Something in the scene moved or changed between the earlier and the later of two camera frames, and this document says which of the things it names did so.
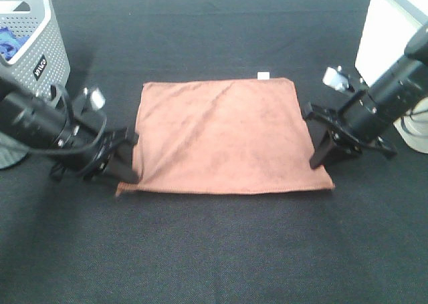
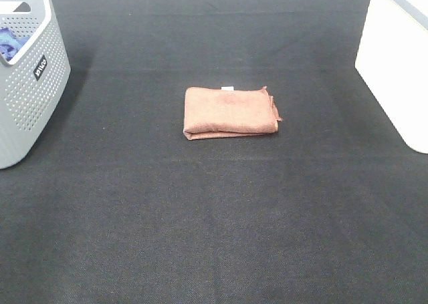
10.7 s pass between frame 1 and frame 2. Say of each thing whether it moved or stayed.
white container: stayed
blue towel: stayed
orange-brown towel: moved
